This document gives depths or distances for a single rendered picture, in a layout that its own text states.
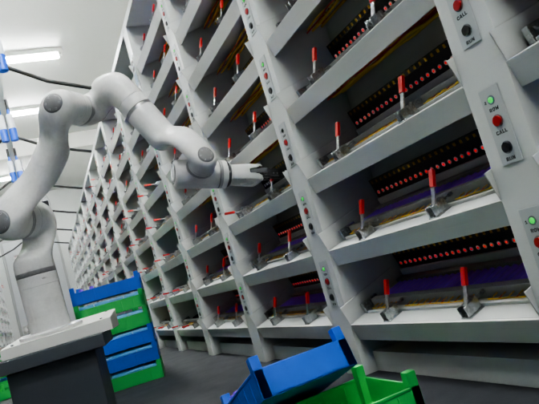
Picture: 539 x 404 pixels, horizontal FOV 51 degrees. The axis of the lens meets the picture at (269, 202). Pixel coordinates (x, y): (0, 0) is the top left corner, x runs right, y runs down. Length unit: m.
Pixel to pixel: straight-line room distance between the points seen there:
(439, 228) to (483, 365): 0.28
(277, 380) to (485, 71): 0.63
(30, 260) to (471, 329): 1.29
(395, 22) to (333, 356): 0.64
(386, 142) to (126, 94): 0.85
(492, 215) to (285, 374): 0.46
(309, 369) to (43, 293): 1.01
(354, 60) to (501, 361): 0.65
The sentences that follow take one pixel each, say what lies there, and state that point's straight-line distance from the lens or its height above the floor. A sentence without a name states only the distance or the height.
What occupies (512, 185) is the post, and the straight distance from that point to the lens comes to 0.94.
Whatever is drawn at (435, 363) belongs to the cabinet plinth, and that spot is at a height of 0.03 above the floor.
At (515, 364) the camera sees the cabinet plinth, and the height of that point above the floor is 0.04.
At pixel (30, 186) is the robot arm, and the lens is 1.85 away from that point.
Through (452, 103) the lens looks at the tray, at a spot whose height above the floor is 0.50.
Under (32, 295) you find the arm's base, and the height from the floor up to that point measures 0.44.
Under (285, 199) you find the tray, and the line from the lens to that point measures 1.62.
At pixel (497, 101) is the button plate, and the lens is 0.94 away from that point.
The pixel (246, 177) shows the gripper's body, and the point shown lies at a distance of 1.65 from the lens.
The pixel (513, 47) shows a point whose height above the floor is 0.54.
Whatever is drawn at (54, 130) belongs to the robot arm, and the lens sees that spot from 1.78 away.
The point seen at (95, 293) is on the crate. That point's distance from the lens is 2.61.
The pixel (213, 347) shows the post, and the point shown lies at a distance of 2.79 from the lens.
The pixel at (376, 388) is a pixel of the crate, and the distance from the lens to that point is 1.20.
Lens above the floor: 0.32
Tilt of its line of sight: 7 degrees up
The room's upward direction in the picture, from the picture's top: 16 degrees counter-clockwise
